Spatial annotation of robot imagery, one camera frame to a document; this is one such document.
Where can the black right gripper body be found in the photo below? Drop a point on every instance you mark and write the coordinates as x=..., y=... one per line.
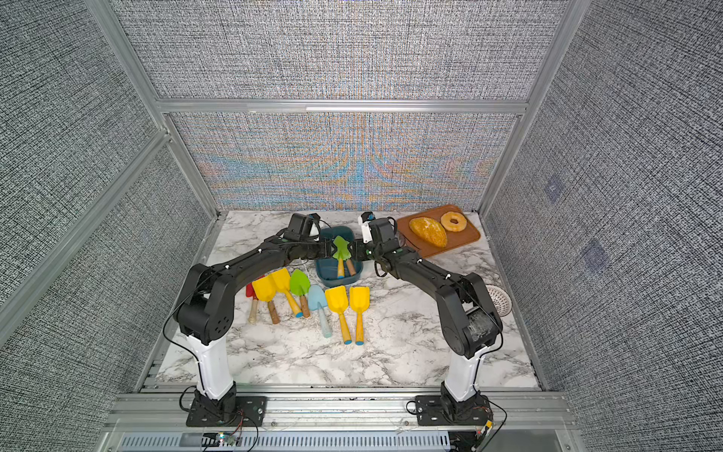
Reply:
x=364, y=251

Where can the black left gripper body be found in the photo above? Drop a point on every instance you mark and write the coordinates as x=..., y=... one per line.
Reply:
x=315, y=250

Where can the pale green trowel wooden handle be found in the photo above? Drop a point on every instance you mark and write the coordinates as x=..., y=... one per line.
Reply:
x=350, y=267

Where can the green trowel yellow handle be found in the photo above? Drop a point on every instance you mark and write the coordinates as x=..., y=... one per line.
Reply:
x=341, y=255

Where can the light blue shovel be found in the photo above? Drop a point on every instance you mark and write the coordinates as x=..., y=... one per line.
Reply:
x=317, y=303

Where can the yellow handled tool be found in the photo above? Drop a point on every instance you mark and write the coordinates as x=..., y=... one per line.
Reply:
x=337, y=301

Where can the red shovel wooden handle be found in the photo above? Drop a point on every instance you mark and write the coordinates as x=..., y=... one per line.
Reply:
x=250, y=294

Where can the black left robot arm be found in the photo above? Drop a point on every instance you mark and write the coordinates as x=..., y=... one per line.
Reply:
x=206, y=306

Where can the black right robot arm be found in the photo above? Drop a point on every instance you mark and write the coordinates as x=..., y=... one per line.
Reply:
x=470, y=323

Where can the teal plastic storage box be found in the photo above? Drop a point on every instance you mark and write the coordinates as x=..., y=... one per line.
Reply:
x=327, y=270

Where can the brown wooden cutting board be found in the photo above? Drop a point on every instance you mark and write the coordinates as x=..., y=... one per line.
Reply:
x=455, y=240

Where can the oval bread loaf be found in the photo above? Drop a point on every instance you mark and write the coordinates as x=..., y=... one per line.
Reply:
x=430, y=231

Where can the glazed donut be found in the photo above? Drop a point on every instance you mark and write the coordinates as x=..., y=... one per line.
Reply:
x=454, y=221

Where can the white lattice basket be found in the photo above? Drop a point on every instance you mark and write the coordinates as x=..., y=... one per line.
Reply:
x=501, y=300

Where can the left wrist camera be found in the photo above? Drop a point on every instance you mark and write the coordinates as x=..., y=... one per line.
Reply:
x=303, y=227

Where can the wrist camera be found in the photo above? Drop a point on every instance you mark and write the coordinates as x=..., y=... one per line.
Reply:
x=364, y=223
x=303, y=227

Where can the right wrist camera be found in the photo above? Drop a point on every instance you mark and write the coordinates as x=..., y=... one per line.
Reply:
x=364, y=223

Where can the aluminium front rail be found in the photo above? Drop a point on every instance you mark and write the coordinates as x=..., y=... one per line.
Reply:
x=286, y=418

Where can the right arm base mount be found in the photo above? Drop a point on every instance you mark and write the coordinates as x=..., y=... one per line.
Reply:
x=444, y=410

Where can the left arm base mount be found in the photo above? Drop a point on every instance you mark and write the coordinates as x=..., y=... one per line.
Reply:
x=231, y=411

